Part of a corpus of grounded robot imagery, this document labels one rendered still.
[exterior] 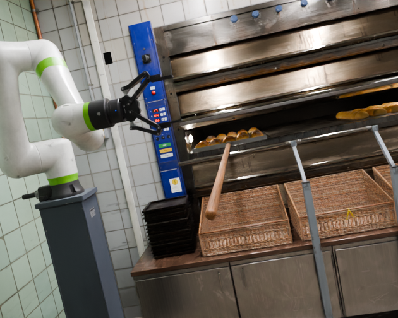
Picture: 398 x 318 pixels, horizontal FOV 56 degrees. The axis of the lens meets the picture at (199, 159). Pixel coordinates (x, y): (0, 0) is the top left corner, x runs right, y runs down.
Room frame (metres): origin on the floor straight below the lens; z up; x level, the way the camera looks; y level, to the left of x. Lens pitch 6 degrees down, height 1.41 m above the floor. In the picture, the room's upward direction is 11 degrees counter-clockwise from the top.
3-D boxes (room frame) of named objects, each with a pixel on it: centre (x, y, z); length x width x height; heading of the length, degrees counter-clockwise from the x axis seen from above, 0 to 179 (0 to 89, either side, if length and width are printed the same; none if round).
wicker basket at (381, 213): (2.37, -0.80, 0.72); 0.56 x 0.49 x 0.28; 84
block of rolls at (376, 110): (3.00, -1.45, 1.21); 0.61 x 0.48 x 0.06; 173
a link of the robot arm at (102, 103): (1.21, 0.27, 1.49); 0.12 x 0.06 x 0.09; 172
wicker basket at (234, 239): (2.43, -0.21, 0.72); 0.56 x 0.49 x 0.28; 82
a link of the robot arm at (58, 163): (1.62, 0.60, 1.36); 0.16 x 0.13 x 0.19; 128
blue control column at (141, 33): (3.68, 0.11, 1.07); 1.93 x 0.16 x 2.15; 173
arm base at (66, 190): (1.63, 0.65, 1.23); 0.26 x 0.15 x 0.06; 87
